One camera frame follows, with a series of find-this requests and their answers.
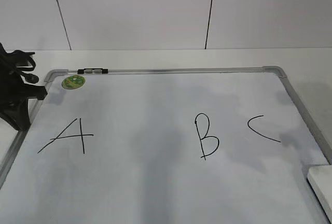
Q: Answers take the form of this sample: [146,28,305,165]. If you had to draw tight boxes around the round green magnet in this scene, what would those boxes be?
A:
[61,75,85,90]

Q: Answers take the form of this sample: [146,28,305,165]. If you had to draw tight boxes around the white board eraser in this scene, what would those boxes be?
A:
[307,165,332,222]

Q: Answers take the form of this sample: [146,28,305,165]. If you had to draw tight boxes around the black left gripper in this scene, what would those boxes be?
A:
[1,60,47,131]

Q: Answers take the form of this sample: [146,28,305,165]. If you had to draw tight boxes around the white board with grey frame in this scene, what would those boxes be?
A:
[1,66,330,223]

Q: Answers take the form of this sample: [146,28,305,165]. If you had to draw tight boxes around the black and silver marker clip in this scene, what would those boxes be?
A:
[77,68,108,75]

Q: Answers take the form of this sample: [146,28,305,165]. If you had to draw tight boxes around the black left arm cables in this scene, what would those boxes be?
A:
[0,43,40,85]

